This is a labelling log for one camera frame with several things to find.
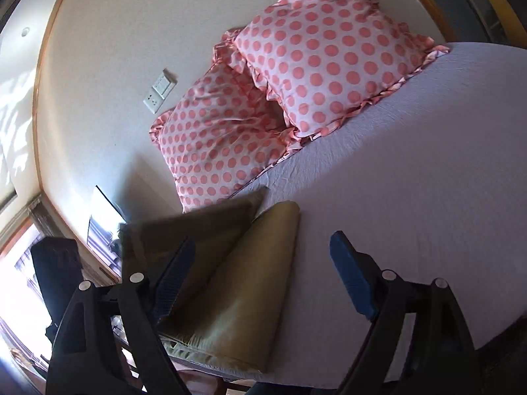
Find white wall power socket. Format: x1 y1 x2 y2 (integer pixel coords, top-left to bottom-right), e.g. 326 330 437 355
143 91 164 114

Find black flat television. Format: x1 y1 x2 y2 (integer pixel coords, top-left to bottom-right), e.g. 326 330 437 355
87 186 126 276

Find lavender bed sheet mattress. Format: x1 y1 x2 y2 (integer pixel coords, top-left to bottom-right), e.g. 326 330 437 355
249 43 526 389

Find right polka dot pillow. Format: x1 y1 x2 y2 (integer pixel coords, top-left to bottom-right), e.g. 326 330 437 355
214 0 449 142

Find left polka dot pillow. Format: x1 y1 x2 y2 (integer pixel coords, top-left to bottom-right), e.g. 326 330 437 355
148 63 298 215

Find white wall light switch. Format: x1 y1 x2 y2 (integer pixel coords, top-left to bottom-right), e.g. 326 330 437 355
152 69 177 99

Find khaki pants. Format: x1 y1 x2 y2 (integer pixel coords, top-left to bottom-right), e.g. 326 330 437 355
119 187 300 375

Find polka dot pillow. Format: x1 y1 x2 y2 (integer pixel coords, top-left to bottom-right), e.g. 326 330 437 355
148 63 298 215
214 0 449 142

